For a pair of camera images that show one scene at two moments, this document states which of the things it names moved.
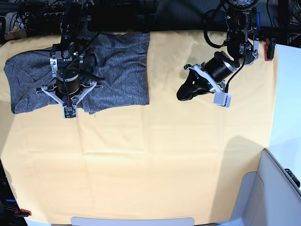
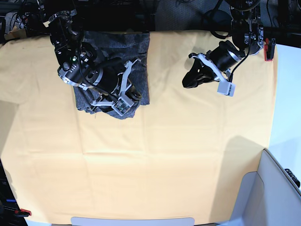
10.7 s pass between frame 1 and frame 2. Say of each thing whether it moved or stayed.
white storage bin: stayed
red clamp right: stayed
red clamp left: stayed
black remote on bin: stayed
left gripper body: moved
